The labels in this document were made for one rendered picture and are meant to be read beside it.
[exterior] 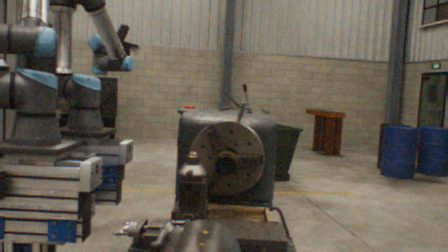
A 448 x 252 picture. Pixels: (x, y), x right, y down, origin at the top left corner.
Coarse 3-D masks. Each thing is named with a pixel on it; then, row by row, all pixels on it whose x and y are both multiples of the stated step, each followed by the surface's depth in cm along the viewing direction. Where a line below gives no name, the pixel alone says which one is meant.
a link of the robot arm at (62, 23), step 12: (60, 0) 183; (60, 12) 185; (72, 12) 188; (60, 24) 185; (72, 24) 190; (60, 36) 186; (60, 48) 186; (60, 60) 187; (60, 72) 186; (72, 72) 190; (60, 84) 185; (60, 96) 186
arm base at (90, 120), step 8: (72, 112) 184; (80, 112) 182; (88, 112) 183; (96, 112) 186; (72, 120) 182; (80, 120) 181; (88, 120) 182; (96, 120) 185; (72, 128) 181; (80, 128) 181; (88, 128) 182; (96, 128) 184
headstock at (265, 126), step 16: (192, 112) 201; (208, 112) 202; (224, 112) 210; (256, 112) 228; (192, 128) 197; (256, 128) 196; (272, 128) 196; (272, 144) 197; (224, 160) 198; (272, 160) 198; (176, 176) 200; (272, 176) 199; (176, 192) 201; (208, 192) 199; (256, 192) 199; (272, 192) 200
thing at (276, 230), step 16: (144, 224) 127; (160, 224) 125; (224, 224) 129; (240, 224) 129; (256, 224) 130; (272, 224) 131; (144, 240) 118; (240, 240) 117; (256, 240) 117; (272, 240) 117
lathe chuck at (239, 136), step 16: (224, 128) 181; (240, 128) 181; (192, 144) 182; (208, 144) 182; (240, 144) 181; (256, 144) 181; (208, 160) 182; (208, 176) 183; (224, 176) 183; (240, 176) 183; (256, 176) 182; (224, 192) 183; (240, 192) 183
